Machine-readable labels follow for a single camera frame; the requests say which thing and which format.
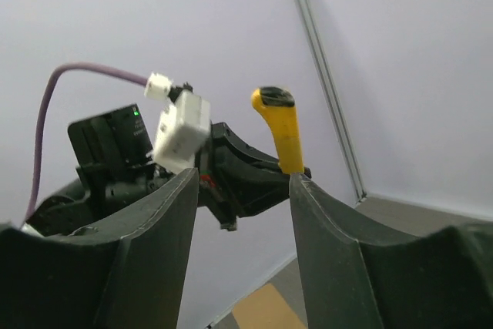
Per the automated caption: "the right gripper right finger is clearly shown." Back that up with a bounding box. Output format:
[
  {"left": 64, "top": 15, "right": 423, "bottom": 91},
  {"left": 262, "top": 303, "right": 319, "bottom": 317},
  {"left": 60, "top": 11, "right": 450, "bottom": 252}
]
[{"left": 289, "top": 173, "right": 492, "bottom": 328}]

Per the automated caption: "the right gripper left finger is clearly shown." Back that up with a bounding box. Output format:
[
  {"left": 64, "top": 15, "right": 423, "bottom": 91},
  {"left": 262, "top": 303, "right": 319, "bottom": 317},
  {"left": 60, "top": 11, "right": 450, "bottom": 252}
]
[{"left": 1, "top": 169, "right": 199, "bottom": 328}]

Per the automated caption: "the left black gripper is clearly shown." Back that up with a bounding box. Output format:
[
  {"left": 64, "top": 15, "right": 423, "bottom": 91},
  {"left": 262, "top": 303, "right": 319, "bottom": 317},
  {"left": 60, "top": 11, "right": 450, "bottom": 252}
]
[{"left": 153, "top": 123, "right": 290, "bottom": 231}]

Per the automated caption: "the yellow utility knife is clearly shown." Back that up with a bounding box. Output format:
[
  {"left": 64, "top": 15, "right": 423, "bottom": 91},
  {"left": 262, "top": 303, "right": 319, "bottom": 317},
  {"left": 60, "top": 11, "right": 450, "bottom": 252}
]
[{"left": 251, "top": 86, "right": 304, "bottom": 174}]

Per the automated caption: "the brown cardboard express box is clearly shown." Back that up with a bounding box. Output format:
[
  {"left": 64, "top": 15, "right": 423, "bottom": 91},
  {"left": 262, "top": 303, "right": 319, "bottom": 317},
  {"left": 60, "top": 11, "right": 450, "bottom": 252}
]
[{"left": 232, "top": 283, "right": 307, "bottom": 329}]

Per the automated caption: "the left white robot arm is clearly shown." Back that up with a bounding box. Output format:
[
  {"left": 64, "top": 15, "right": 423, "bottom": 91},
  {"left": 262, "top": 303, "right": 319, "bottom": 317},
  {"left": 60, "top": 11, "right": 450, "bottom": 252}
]
[{"left": 27, "top": 104, "right": 289, "bottom": 236}]

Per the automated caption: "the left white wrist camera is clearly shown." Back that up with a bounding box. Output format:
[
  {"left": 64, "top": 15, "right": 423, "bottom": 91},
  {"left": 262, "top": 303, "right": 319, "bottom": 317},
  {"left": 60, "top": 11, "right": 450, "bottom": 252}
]
[{"left": 144, "top": 73, "right": 211, "bottom": 174}]

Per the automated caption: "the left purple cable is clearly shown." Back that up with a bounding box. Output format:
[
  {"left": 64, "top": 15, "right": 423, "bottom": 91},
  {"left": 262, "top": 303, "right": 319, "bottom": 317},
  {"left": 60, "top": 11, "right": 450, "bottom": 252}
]
[{"left": 22, "top": 62, "right": 148, "bottom": 226}]

